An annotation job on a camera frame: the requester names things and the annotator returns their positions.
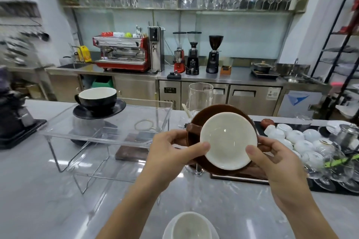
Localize person's right hand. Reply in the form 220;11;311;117
245;136;312;215

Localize person's left hand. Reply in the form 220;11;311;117
142;129;211;195

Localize brown cup with white inside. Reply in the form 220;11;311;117
186;112;259;171

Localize brown saucer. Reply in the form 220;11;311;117
187;104;260;176

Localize person's left forearm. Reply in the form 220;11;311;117
96;175;170;239

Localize person's right forearm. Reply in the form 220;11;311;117
271;191;340;239

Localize small brown clay teapot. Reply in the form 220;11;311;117
260;118;277;130

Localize white spoon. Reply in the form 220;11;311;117
181;103;194;119

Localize group of white tea cups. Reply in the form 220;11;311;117
264;123;336;170

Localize tall clear glass vessel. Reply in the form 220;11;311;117
188;82;214;114

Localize brown wooden board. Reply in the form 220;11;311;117
115;135;150;163

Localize black tray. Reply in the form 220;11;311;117
210;119;359;197

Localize white bowl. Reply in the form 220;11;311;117
162;211;220;239

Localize group of upturned wine glasses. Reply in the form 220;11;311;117
304;146;359;194

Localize black induction cooker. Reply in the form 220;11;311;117
250;69;281;80

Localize white plate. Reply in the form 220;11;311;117
326;120;352;136

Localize green stick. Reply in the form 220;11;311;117
323;154;359;168

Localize steel counter cabinet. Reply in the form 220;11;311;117
46;65;333;117

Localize black saucer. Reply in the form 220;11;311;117
73;99;127;120

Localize steel pot with lid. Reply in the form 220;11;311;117
251;61;276;74

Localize metal teapot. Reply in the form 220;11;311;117
333;123;359;151

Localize red coffee grinder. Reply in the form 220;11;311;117
172;32;187;74

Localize black coffee grinder tall hopper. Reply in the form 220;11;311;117
185;31;202;76

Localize black coffee grinder dark hopper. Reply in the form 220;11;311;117
206;35;224;74

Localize steel water boiler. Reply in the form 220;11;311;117
148;26;166;73

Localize clear acrylic riser stand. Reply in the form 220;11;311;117
42;97;173;195

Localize black cup with white inside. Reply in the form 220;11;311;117
74;88;118;112

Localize green bin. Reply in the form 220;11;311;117
92;75;114;89

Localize red espresso machine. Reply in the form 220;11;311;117
93;35;151;73

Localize black metal rack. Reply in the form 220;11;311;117
311;0;359;120

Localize yellow bag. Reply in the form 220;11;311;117
78;46;93;63

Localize steel sink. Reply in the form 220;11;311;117
57;63;89;69

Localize row of hanging wine glasses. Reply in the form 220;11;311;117
179;0;293;11

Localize row of shelf glasses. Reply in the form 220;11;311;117
79;0;178;9

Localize black machine on base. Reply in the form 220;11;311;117
0;65;47;151

